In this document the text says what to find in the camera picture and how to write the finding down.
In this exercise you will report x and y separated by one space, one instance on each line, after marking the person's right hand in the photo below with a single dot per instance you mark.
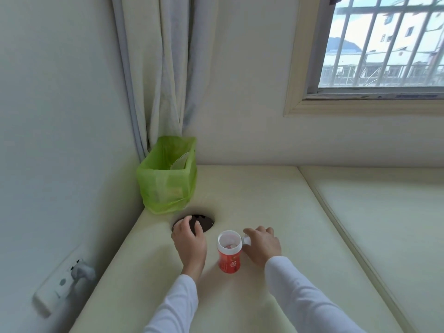
263 247

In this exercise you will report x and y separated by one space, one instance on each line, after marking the person's left hand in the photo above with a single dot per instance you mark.
190 246

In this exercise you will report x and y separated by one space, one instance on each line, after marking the person's left thumb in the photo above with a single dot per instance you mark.
200 228

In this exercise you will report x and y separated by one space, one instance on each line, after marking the person's right thumb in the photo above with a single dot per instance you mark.
249 233

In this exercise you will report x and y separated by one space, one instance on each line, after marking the white jar lid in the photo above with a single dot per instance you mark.
247 240

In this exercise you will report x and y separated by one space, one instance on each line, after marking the black round disc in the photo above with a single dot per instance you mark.
206 223

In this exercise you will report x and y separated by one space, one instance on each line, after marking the person's right forearm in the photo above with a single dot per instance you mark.
305 298

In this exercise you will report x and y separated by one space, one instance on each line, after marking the person's left forearm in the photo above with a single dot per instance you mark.
175 305

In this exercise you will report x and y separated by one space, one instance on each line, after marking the pink candies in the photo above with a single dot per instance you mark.
231 245

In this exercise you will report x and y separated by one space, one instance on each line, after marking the cream cushion pad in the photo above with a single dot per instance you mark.
385 225
249 204

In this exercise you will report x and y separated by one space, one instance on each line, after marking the red jar with white rim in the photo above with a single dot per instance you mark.
229 260

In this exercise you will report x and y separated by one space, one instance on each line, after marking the green lined waste bin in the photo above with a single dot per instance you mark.
166 183

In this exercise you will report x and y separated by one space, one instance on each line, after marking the white plug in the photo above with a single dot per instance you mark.
80 272

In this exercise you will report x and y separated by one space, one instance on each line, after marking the pale grey curtain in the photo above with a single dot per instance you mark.
166 72

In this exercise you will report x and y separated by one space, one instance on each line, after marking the white window grille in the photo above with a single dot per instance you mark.
378 41

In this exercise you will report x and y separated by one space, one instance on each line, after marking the white wall power strip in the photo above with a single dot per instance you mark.
55 291

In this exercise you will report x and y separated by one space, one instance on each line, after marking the cream window frame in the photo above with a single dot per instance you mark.
298 65

